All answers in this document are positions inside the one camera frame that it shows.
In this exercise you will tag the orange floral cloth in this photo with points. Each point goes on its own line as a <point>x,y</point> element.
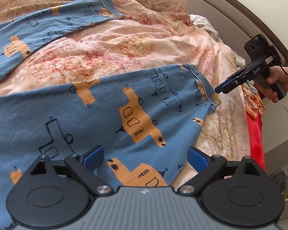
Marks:
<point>252,102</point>

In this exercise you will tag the white brown headboard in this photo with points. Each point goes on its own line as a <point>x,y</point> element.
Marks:
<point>236,25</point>

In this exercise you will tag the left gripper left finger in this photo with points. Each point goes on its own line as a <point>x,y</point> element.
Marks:
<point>56,193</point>

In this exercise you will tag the blue patterned pants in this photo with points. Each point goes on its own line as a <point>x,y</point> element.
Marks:
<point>145,121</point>

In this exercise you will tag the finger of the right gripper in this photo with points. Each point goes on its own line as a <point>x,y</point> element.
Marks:
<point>229,84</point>

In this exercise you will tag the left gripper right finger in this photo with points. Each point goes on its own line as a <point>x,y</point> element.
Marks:
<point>231,194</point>

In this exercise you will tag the white pillow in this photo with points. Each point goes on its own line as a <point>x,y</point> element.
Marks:
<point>203,23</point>

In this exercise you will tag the red blanket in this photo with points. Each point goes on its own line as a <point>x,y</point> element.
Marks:
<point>255,136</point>

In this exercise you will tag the pink floral duvet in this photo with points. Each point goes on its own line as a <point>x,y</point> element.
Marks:
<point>153,33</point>

